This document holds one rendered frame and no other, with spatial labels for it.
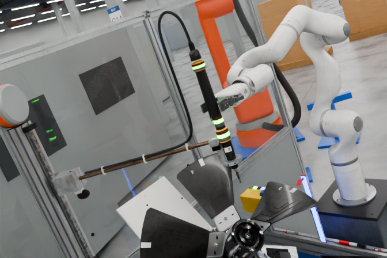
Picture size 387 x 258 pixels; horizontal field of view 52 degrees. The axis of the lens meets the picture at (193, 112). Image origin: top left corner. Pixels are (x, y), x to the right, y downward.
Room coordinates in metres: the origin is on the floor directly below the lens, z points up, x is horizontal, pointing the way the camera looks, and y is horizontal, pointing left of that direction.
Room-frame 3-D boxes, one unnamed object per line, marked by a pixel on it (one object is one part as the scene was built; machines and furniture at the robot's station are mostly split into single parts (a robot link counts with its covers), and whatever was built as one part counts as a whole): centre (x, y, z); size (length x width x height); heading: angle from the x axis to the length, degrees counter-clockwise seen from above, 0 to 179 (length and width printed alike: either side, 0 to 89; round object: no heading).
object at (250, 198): (1.75, -0.16, 1.02); 0.16 x 0.10 x 0.11; 40
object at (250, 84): (1.40, -0.20, 1.65); 0.09 x 0.03 x 0.08; 40
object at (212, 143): (1.29, -0.06, 1.50); 0.09 x 0.07 x 0.10; 75
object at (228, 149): (1.29, -0.07, 1.65); 0.04 x 0.04 x 0.46
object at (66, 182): (1.45, 0.54, 1.54); 0.10 x 0.07 x 0.08; 75
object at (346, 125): (1.61, -0.58, 1.25); 0.19 x 0.12 x 0.24; 32
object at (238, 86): (1.36, -0.15, 1.65); 0.11 x 0.10 x 0.07; 130
